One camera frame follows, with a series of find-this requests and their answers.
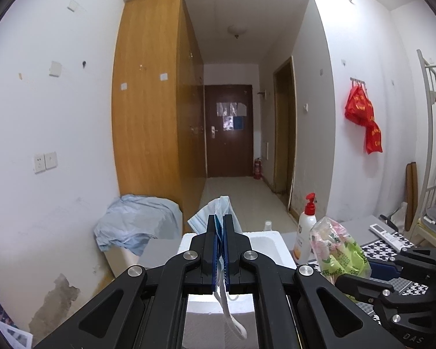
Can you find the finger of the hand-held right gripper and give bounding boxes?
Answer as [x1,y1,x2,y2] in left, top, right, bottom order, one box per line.
[336,274,396,308]
[369,247,436,281]

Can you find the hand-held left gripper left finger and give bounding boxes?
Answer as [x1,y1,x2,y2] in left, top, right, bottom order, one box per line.
[33,215,222,349]

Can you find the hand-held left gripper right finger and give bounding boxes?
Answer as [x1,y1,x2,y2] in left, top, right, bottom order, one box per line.
[222,215,415,349]

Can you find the blue face mask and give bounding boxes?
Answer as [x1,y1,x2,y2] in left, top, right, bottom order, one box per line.
[188,195,248,339]

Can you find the green and white plastic bag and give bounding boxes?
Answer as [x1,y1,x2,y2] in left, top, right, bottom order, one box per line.
[309,217,372,286]

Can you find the white foam box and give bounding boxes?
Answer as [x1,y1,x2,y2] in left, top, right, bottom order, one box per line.
[177,230,298,349]

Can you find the houndstooth tablecloth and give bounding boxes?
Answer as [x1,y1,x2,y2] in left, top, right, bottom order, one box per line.
[349,234,436,326]

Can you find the white remote control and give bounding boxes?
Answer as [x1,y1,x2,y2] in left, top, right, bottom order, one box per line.
[369,223,409,251]

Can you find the wooden boards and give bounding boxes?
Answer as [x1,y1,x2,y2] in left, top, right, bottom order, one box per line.
[405,162,418,231]

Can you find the light blue cloth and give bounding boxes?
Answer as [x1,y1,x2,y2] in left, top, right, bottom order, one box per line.
[94,194,182,256]

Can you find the white lotion pump bottle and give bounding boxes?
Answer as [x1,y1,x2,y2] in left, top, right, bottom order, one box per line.
[295,193,317,265]

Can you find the white storage box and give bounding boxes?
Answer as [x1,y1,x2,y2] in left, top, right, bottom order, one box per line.
[107,247,142,288]

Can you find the dark brown entrance door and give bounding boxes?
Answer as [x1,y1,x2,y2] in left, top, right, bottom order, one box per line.
[203,84,254,179]

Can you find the small red plastic bag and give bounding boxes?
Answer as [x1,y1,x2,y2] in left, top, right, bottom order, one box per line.
[363,120,383,154]

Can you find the door paper notices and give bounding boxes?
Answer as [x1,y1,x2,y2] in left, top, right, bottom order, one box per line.
[217,102,248,131]

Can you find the wooden wardrobe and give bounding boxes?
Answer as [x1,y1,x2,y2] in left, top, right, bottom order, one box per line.
[111,0,206,226]

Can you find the large red plastic bag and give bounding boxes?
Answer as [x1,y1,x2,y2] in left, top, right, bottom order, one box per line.
[344,84,375,126]

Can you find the printed paper sheets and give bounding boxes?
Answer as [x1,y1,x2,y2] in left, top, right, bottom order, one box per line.
[0,318,33,349]

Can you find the wooden side door frame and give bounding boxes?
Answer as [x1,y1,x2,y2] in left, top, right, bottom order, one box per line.
[273,56,298,213]

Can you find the white bunk bed frame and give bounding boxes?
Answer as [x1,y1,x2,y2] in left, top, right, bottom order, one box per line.
[417,49,436,248]

